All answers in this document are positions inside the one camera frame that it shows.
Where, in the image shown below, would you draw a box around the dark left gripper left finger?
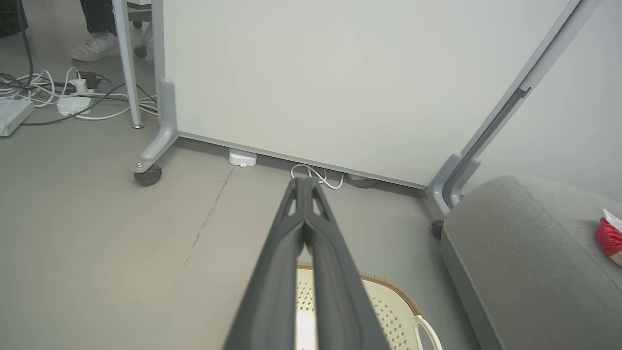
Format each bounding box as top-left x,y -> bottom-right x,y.
223,177 -> 307,350

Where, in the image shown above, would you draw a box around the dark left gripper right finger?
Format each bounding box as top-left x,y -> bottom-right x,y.
305,177 -> 390,350

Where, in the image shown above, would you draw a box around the red basketball jersey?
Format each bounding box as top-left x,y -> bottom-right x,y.
595,209 -> 622,268

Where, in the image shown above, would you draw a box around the cream perforated laundry basket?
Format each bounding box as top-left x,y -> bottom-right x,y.
296,262 -> 444,350

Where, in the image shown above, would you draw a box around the small white plastic box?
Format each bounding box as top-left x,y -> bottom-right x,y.
228,148 -> 257,168

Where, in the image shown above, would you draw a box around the grey partition foot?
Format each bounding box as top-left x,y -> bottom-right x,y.
426,152 -> 462,218
449,157 -> 482,209
132,78 -> 178,175

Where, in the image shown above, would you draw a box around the grey fabric sofa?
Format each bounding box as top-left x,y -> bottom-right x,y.
440,175 -> 622,350

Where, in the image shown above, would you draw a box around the grey metal table leg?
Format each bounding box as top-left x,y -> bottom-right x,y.
112,0 -> 145,129

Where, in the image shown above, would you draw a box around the white power strip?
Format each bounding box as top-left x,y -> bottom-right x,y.
57,79 -> 93,116

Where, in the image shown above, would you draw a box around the office chair base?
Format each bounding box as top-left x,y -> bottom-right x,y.
127,0 -> 155,59

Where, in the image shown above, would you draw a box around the black power adapter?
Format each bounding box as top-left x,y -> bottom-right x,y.
78,70 -> 100,90

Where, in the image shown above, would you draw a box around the white sneaker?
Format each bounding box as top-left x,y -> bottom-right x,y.
70,32 -> 120,63

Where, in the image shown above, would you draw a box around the flat white device box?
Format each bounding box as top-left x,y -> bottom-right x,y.
0,99 -> 35,137

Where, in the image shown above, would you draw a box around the dark trouser leg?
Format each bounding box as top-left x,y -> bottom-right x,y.
79,0 -> 117,35

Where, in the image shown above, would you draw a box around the black fabric object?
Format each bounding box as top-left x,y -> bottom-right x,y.
0,0 -> 29,38

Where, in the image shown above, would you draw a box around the coiled white cable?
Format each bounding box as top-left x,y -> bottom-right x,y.
291,164 -> 344,190

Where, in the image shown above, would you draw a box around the black cable under partition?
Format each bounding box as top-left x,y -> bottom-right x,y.
346,173 -> 380,189

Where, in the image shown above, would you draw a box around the white partition panel grey frame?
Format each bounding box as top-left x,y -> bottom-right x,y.
462,0 -> 622,202
151,0 -> 603,190

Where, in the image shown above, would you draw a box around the white floor cables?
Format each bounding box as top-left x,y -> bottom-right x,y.
0,68 -> 158,121

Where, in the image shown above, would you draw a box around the black floor cables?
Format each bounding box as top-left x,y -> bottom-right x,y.
0,72 -> 157,126

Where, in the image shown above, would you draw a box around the black hanging cable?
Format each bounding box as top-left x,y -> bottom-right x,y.
17,0 -> 35,88

